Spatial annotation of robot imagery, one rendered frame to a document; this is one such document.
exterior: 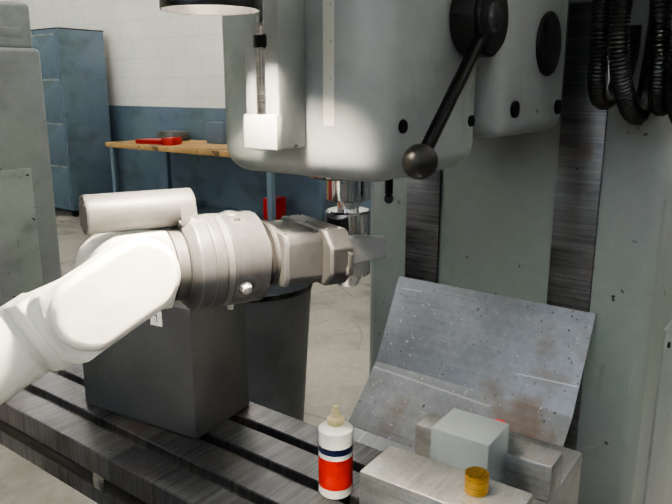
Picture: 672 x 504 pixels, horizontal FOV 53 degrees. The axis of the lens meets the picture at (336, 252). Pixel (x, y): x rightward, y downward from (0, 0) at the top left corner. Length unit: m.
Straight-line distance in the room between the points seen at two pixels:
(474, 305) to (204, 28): 6.21
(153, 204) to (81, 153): 7.36
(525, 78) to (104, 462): 0.70
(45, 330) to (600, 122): 0.72
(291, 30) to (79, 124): 7.39
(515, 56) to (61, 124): 7.31
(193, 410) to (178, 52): 6.56
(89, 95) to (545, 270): 7.27
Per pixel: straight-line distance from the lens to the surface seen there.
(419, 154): 0.55
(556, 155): 0.99
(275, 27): 0.58
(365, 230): 0.69
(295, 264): 0.63
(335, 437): 0.79
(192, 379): 0.93
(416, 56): 0.61
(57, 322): 0.56
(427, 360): 1.08
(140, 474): 0.91
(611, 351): 1.02
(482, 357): 1.04
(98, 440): 1.00
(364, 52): 0.57
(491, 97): 0.73
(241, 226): 0.62
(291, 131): 0.59
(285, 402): 2.78
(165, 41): 7.53
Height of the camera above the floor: 1.39
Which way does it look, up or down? 14 degrees down
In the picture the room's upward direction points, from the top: straight up
